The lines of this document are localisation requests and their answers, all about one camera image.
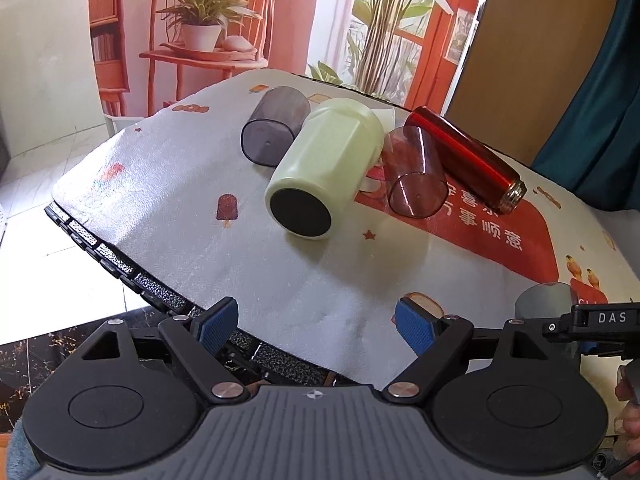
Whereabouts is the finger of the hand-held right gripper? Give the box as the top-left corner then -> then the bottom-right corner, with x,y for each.
542,316 -> 575,337

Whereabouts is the person's right hand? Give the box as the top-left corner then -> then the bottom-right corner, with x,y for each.
615,380 -> 640,440

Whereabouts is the wall poster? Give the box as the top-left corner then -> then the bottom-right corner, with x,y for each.
87,0 -> 497,117

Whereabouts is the grey-blue cloth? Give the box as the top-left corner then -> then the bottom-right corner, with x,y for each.
6,414 -> 48,480

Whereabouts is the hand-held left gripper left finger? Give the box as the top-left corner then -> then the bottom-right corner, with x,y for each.
82,297 -> 251,404

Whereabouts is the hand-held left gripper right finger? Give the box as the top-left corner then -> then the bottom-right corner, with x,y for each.
382,297 -> 581,404

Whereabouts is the red metallic bottle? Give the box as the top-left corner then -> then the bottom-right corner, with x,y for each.
404,106 -> 529,214

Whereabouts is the brown board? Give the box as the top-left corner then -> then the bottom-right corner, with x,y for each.
444,0 -> 624,167

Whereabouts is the grey translucent cup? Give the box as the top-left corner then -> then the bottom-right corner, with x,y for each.
240,86 -> 312,168

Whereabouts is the pink translucent cup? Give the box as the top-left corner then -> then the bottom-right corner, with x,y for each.
382,126 -> 449,220

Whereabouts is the printed white blanket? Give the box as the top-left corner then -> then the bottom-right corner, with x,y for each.
51,67 -> 640,403

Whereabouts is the teal curtain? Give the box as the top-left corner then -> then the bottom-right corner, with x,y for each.
530,0 -> 640,212

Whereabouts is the pale green cup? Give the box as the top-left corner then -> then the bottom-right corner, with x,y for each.
265,97 -> 386,242

